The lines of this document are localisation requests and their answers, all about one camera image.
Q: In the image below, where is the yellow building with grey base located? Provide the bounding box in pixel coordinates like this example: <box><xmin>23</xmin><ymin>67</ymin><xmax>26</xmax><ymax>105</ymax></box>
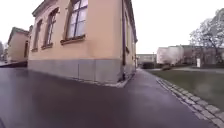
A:
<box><xmin>27</xmin><ymin>0</ymin><xmax>139</xmax><ymax>84</ymax></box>

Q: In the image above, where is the grey low building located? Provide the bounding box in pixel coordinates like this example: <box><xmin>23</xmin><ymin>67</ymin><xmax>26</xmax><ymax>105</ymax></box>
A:
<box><xmin>136</xmin><ymin>53</ymin><xmax>158</xmax><ymax>66</ymax></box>

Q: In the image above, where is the wet grey asphalt road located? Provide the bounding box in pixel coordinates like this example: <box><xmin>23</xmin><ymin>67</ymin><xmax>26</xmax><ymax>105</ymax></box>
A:
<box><xmin>0</xmin><ymin>66</ymin><xmax>219</xmax><ymax>128</ymax></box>

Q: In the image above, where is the white building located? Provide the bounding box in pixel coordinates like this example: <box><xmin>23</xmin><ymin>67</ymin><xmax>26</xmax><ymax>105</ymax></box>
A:
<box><xmin>156</xmin><ymin>45</ymin><xmax>185</xmax><ymax>66</ymax></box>

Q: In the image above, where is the white sign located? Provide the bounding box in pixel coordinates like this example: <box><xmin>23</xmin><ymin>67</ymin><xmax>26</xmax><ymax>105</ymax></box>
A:
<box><xmin>196</xmin><ymin>58</ymin><xmax>202</xmax><ymax>69</ymax></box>

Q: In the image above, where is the grass lawn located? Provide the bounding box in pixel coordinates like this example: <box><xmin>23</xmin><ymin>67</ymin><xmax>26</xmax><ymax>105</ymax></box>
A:
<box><xmin>146</xmin><ymin>68</ymin><xmax>224</xmax><ymax>113</ymax></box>

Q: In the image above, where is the pale grey path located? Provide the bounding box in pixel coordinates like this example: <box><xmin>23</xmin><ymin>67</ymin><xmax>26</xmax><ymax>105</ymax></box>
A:
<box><xmin>172</xmin><ymin>66</ymin><xmax>224</xmax><ymax>75</ymax></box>

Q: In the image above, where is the small yellow building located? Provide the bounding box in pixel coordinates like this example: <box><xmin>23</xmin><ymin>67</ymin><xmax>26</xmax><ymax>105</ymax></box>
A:
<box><xmin>6</xmin><ymin>26</ymin><xmax>34</xmax><ymax>64</ymax></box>

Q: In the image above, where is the cobblestone kerb strip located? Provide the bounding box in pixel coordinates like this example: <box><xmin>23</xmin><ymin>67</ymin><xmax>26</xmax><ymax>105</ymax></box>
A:
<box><xmin>155</xmin><ymin>77</ymin><xmax>224</xmax><ymax>128</ymax></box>

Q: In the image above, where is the bare tree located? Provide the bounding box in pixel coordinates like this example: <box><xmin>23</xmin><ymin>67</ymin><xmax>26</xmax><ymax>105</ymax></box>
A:
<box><xmin>189</xmin><ymin>8</ymin><xmax>224</xmax><ymax>66</ymax></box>

